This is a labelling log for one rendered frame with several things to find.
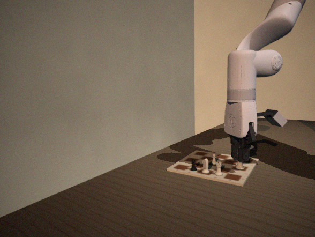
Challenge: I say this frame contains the white chess king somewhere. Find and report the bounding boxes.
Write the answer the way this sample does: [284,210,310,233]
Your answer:
[235,161,245,169]

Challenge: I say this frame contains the white pawn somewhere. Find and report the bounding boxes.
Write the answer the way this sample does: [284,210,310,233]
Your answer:
[211,154,216,165]

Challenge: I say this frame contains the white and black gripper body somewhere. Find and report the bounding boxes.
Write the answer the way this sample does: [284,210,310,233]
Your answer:
[224,100,257,138]

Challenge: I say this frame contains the white rook chess piece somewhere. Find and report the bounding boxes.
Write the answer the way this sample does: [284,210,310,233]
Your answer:
[215,162,223,176]

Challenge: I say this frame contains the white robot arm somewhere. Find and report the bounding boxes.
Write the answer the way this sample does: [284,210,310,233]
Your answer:
[227,0,306,127]

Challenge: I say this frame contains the white knight chess piece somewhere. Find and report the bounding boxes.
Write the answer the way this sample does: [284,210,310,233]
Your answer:
[202,159,209,174]

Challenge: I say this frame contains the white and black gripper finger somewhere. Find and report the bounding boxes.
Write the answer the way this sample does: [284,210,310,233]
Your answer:
[229,135,239,158]
[238,122,257,162]

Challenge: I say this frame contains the checkered chessboard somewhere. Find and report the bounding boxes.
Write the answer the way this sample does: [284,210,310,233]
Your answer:
[167,150,259,187]

